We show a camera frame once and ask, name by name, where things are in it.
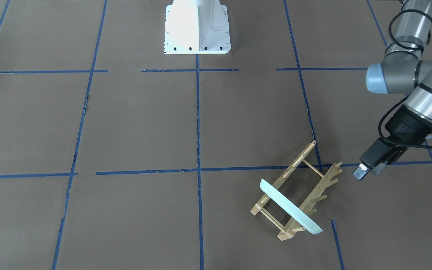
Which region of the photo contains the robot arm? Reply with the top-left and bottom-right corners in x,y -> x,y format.
353,0 -> 432,180

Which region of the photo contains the light green plate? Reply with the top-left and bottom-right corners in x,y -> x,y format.
259,179 -> 323,235

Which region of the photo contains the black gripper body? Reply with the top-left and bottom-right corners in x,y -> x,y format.
384,106 -> 432,152

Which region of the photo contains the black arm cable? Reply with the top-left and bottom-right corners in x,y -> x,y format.
378,0 -> 432,147

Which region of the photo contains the brown paper table cover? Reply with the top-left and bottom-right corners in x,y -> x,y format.
0,0 -> 432,270

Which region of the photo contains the wooden plate rack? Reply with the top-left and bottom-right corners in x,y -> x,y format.
250,140 -> 343,241

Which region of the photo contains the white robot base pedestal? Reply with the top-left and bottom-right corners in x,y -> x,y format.
163,0 -> 231,55

